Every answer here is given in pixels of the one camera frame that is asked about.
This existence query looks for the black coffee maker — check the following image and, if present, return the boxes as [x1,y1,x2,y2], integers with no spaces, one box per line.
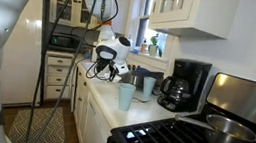
[155,55,213,118]

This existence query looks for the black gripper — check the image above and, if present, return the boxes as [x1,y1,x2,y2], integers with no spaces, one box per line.
[107,61,121,83]

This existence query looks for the steel saucepan with handle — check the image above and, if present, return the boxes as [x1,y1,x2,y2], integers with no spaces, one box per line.
[171,109,256,143]

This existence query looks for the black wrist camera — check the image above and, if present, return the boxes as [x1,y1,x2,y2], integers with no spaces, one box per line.
[95,56,113,75]

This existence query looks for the white glass door wall cabinet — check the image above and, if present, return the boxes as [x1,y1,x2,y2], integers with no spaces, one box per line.
[38,0,132,37]

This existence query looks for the white kitchen sink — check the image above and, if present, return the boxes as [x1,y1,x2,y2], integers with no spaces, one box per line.
[79,59,119,83]

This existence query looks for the white pot with plant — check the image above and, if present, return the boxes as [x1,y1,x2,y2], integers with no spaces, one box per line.
[146,32,166,59]

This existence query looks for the white base cabinet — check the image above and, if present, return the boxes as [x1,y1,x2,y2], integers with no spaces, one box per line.
[65,63,96,143]

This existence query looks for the grey dish rack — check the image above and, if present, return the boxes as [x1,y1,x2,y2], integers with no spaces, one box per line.
[122,64,166,90]

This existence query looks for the white dishwasher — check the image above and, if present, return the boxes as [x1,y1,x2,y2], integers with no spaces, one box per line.
[81,90,119,143]

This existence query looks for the white refrigerator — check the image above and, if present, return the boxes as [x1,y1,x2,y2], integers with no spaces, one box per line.
[0,0,56,113]

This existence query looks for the blue cloth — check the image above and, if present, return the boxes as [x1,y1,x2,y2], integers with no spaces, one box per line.
[81,52,92,60]

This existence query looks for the patterned grey rug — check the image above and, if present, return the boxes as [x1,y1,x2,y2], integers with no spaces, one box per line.
[6,100,73,143]

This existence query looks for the black toaster oven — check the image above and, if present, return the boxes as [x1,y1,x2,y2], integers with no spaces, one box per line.
[47,30,84,55]

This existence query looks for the orange soap bottle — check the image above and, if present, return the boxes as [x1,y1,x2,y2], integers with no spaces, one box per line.
[140,37,150,55]

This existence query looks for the white drawer unit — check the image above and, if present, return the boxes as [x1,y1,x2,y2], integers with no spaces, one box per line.
[38,49,83,105]

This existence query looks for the white wall cabinet with mugs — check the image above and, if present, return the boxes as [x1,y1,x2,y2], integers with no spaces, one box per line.
[147,0,241,45]

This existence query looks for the large white mug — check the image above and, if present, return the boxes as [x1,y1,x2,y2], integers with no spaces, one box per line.
[171,0,185,13]

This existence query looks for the small white mug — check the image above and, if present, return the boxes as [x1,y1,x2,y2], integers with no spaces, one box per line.
[162,0,174,12]

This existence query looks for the light blue plastic cup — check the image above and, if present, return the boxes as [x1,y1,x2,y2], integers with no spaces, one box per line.
[115,82,137,114]
[141,76,157,98]

